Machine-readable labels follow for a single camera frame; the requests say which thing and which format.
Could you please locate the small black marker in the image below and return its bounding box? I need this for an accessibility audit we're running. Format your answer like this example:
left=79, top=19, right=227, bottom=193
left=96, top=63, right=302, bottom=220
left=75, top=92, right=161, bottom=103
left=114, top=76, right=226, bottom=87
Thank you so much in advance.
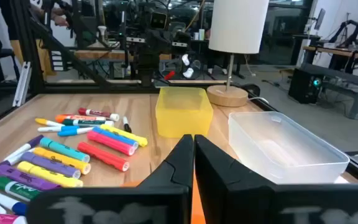
left=122, top=116, right=133, bottom=134

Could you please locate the white marker light blue cap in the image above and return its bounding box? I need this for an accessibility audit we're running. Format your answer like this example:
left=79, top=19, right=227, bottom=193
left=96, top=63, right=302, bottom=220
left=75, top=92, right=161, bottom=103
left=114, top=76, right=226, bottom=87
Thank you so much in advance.
left=57, top=126, right=94, bottom=138

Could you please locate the white marker yellow cap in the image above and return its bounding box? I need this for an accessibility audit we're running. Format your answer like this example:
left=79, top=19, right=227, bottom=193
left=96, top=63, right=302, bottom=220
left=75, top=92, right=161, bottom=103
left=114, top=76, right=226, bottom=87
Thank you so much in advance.
left=34, top=117, right=65, bottom=128

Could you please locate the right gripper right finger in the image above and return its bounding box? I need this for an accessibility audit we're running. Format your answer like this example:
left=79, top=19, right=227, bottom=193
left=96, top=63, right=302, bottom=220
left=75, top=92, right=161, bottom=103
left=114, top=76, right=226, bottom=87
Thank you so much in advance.
left=195, top=134, right=358, bottom=224

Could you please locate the clear plastic bin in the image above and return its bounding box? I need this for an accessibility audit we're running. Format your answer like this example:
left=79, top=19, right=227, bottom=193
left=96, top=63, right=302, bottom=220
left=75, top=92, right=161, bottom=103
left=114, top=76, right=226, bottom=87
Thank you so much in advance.
left=227, top=111, right=351, bottom=185

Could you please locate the wooden workbench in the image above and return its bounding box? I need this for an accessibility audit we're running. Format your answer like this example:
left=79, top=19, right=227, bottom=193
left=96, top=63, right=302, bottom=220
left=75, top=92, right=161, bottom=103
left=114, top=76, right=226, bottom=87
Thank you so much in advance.
left=73, top=48, right=173, bottom=62

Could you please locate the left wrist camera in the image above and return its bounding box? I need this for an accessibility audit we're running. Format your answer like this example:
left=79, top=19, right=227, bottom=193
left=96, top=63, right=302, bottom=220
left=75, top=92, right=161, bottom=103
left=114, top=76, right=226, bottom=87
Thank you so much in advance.
left=150, top=12, right=168, bottom=30

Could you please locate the person's hand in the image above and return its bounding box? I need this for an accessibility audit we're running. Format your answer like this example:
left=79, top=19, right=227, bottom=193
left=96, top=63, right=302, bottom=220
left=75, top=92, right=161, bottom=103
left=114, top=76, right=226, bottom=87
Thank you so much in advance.
left=50, top=14, right=70, bottom=27

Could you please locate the white lamp cable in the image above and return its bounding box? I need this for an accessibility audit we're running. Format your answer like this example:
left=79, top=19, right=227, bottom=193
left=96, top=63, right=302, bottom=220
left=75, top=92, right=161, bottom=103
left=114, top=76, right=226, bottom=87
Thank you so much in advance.
left=246, top=96, right=270, bottom=105

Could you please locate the grey desk wooden top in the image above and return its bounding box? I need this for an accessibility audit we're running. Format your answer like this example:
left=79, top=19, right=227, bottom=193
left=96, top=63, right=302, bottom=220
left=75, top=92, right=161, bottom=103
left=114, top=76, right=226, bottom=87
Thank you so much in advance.
left=300, top=45, right=358, bottom=119

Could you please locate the green Expo marker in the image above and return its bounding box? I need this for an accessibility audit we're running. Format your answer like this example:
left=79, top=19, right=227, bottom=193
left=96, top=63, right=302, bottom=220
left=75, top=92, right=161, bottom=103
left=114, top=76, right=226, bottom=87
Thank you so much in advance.
left=0, top=175, right=42, bottom=203

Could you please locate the white marker dark blue cap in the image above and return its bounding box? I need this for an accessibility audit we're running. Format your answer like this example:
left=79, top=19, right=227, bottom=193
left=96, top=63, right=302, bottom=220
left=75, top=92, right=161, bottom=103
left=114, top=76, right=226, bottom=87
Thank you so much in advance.
left=0, top=191, right=28, bottom=217

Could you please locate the monitor on arm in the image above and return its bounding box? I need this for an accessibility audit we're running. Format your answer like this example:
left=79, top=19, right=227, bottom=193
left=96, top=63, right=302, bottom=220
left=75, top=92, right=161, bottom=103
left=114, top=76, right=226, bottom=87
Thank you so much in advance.
left=313, top=8, right=327, bottom=32

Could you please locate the red Expo marker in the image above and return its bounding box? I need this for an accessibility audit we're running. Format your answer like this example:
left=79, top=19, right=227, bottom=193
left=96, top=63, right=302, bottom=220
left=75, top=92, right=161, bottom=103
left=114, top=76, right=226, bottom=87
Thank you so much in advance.
left=78, top=107, right=121, bottom=122

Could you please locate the yellow plastic bin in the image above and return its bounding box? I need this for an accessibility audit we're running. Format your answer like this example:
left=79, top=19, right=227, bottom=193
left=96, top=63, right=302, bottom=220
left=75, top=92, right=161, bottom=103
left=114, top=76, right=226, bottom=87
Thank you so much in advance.
left=155, top=86, right=214, bottom=139

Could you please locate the person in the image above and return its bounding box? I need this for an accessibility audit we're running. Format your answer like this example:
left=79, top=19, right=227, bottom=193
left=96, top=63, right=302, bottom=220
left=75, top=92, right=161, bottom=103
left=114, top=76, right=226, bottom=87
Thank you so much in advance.
left=0, top=0, right=71, bottom=77

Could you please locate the red highlighter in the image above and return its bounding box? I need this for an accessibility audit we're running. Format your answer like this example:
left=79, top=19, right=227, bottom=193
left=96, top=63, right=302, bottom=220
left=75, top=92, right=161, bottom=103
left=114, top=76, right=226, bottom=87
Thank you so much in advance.
left=76, top=141, right=131, bottom=172

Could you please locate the orange Expo marker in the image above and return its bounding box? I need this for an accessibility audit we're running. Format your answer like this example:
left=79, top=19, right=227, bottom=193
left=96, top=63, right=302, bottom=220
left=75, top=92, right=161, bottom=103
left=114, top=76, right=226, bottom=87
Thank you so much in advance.
left=55, top=114, right=107, bottom=124

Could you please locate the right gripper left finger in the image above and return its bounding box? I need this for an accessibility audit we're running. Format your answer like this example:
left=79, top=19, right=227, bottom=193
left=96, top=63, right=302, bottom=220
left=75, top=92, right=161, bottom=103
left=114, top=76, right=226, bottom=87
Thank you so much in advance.
left=26, top=134, right=195, bottom=224

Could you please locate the silver aluminium bar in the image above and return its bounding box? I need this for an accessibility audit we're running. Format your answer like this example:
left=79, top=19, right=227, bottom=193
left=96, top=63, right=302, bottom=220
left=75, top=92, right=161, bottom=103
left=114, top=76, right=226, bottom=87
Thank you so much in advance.
left=12, top=61, right=32, bottom=108

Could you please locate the dark teal Expo marker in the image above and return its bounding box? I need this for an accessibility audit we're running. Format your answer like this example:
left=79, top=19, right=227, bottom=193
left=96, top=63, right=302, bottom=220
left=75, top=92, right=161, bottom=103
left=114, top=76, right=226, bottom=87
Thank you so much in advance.
left=62, top=118, right=115, bottom=128

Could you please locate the white shade wooden base lamp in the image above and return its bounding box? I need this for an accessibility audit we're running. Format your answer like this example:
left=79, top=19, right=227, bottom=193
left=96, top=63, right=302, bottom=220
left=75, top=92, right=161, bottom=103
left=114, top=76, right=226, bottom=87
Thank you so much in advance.
left=206, top=0, right=270, bottom=108

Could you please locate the black computer tower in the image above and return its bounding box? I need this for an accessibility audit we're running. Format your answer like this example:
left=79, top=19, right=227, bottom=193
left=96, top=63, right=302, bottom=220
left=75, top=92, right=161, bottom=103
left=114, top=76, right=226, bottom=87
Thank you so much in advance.
left=288, top=67, right=324, bottom=105

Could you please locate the thin white marker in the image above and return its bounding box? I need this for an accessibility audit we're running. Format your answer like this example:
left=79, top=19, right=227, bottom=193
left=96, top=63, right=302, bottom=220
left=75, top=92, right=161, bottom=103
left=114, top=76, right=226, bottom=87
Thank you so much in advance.
left=37, top=125, right=71, bottom=133

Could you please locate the blue highlighter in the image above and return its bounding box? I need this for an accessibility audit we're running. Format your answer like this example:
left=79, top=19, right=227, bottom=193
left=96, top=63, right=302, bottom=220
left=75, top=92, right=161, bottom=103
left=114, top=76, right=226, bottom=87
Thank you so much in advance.
left=92, top=126, right=140, bottom=150

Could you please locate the pink highlighter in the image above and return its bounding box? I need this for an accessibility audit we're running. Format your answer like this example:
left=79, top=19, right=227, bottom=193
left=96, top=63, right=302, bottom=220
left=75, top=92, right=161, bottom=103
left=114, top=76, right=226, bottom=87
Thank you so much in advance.
left=86, top=130, right=136, bottom=156

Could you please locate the black table clamp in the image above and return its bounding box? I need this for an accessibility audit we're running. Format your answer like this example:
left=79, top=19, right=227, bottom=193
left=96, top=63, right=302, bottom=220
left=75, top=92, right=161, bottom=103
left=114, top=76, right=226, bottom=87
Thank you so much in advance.
left=241, top=83, right=261, bottom=98

